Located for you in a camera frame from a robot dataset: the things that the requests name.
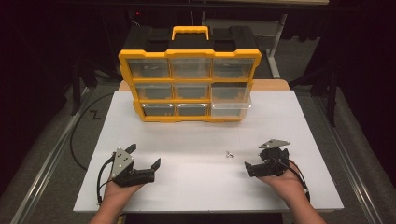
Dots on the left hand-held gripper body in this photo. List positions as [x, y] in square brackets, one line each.
[123, 163]

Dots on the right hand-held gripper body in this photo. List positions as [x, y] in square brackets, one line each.
[271, 163]

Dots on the small clear organizer drawer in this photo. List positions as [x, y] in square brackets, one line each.
[230, 107]

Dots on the yellow black drawer organizer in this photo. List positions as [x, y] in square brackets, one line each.
[190, 40]

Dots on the person's right hand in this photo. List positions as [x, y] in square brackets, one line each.
[286, 183]

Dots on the person's left hand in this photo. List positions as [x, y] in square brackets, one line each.
[118, 193]

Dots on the white board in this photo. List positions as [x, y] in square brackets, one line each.
[193, 183]

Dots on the black stand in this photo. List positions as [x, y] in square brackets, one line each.
[75, 90]
[332, 99]

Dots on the set of clear plastic drawers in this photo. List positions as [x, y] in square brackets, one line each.
[190, 68]

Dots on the white metal stand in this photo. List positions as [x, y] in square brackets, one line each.
[275, 53]

